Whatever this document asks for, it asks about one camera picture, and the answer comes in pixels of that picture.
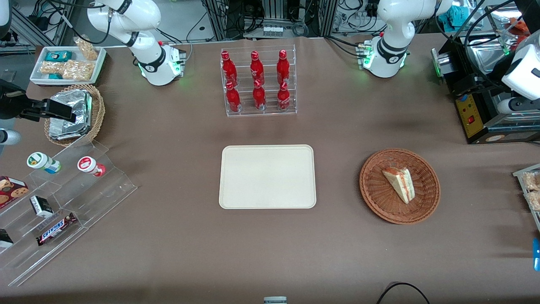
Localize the green lid yoghurt bottle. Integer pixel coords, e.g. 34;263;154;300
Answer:
27;152;62;174

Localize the beige rectangular tray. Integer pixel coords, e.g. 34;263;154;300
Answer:
219;144;317;210

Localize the teal cloth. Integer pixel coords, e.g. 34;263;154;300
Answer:
439;4;470;28

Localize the white rectangular snack tray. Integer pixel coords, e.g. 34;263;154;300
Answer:
30;46;107;86

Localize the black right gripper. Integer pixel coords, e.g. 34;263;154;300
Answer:
0;79;77;123

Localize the red cola bottle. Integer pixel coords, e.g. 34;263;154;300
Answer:
221;51;238;87
250;51;265;85
276;50;291;85
252;79;267;111
277;81;291;111
226;81;242;113

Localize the silver foil packet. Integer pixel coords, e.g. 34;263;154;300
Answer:
49;118;88;141
50;89;93;127

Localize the clear snack tray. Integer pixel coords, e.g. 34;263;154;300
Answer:
513;164;540;232

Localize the clear acrylic stepped shelf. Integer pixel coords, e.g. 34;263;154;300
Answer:
0;139;138;288

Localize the clear acrylic bottle rack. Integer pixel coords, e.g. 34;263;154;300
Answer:
220;44;298;118

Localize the red lid yoghurt bottle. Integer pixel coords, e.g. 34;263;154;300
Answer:
77;156;106;177

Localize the brown round wicker basket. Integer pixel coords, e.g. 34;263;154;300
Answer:
359;148;441;225

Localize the black looped cable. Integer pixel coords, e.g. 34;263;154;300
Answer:
376;282;430;304

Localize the black base cable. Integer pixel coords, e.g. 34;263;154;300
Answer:
324;35;364;56
157;29;193;64

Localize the triangular sandwich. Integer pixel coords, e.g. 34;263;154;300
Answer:
382;166;416;204

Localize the black machine with yellow panel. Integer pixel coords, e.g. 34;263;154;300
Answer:
430;36;540;145

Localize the snickers chocolate bar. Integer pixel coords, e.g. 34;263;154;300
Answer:
36;212;78;247

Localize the small black white box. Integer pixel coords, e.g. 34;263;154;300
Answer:
30;195;54;218

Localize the light tan wicker basket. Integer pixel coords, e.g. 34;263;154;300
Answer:
44;84;105;147

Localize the orange object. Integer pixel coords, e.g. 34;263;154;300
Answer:
508;17;530;35

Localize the aluminium equipment rack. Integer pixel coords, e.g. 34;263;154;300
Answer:
202;0;339;39

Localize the red cookie box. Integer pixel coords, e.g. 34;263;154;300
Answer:
0;176;30;209

